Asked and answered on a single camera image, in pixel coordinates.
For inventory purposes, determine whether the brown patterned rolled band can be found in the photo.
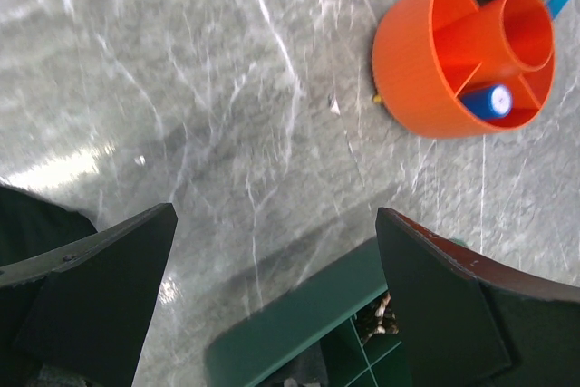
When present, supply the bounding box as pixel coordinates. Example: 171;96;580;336
353;291;399;345

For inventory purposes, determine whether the grey folded cloth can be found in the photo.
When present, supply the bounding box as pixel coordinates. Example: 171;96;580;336
260;342;329;386

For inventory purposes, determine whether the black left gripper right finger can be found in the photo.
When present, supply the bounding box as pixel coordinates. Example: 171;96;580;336
375;208;579;386

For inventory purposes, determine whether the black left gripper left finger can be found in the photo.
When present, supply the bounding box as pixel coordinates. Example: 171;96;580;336
1;203;177;386

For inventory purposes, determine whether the black cloth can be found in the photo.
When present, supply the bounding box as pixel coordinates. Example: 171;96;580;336
1;187;97;266

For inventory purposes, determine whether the green compartment tray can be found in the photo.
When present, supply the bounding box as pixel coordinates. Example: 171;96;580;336
205;238;419;386

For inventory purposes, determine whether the orange round pen holder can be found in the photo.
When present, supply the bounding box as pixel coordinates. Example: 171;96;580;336
372;0;556;139

